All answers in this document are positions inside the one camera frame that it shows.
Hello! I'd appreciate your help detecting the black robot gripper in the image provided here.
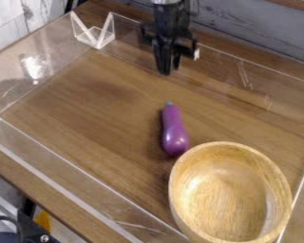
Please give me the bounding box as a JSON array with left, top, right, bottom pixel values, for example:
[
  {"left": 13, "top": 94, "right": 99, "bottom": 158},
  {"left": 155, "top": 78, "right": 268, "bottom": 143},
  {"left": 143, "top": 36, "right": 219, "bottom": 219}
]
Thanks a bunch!
[{"left": 140, "top": 1, "right": 199, "bottom": 76}]

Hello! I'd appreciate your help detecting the purple toy eggplant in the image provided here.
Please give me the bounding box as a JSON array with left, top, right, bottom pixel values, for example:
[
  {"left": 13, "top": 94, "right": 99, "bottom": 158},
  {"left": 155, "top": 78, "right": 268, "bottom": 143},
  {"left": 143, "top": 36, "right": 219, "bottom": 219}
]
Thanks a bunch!
[{"left": 163, "top": 102, "right": 191, "bottom": 156}]

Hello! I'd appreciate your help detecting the brown wooden bowl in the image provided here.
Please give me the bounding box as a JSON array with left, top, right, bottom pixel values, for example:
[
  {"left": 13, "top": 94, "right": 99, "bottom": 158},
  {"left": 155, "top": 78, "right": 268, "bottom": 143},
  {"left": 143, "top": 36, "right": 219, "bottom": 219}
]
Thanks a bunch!
[{"left": 168, "top": 141, "right": 293, "bottom": 243}]

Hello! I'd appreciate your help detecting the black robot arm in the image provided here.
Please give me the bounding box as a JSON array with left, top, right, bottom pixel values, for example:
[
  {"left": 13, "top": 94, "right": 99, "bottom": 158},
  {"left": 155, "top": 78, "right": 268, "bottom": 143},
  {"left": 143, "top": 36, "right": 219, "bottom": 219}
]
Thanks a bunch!
[{"left": 140, "top": 0, "right": 199, "bottom": 76}]

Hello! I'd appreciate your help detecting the clear acrylic corner bracket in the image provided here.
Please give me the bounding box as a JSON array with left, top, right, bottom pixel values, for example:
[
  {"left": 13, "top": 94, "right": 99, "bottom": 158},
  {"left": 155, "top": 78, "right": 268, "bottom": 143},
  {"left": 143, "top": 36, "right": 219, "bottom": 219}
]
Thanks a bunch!
[{"left": 69, "top": 12, "right": 115, "bottom": 49}]

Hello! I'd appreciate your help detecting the clear acrylic tray wall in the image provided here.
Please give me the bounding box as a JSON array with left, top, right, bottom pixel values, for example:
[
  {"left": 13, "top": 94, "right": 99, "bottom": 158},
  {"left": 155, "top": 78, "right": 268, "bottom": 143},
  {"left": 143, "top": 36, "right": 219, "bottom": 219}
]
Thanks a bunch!
[{"left": 0, "top": 9, "right": 304, "bottom": 243}]

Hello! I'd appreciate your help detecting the black clamp with cable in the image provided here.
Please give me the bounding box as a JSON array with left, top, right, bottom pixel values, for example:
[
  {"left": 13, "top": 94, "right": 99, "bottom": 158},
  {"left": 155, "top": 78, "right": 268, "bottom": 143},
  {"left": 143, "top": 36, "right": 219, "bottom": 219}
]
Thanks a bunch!
[{"left": 0, "top": 215, "right": 61, "bottom": 243}]

